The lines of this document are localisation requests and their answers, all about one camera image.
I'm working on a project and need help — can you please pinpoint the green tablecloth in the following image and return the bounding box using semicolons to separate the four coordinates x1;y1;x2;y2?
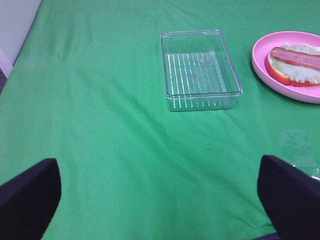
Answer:
0;0;320;240

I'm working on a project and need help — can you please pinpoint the bread slice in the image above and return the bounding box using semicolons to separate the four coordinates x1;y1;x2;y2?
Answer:
264;54;320;87

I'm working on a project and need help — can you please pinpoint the clear plastic film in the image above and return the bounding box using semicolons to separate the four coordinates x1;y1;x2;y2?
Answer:
279;129;320;180

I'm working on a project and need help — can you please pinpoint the left clear plastic tray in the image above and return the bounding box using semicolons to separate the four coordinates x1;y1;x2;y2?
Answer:
161;29;243;112

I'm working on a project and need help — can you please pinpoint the pink round plate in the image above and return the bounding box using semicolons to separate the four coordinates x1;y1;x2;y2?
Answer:
251;31;320;104

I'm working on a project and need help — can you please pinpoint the bacon strip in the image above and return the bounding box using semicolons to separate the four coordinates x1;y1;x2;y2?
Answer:
269;47;320;71

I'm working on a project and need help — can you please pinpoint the green lettuce leaf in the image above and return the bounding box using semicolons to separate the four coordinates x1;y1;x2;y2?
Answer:
270;44;320;84

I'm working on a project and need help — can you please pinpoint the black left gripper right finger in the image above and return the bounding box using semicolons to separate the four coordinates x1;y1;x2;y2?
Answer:
257;155;320;240

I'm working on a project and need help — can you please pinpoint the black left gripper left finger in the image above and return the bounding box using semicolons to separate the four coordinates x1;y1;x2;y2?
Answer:
0;158;62;240

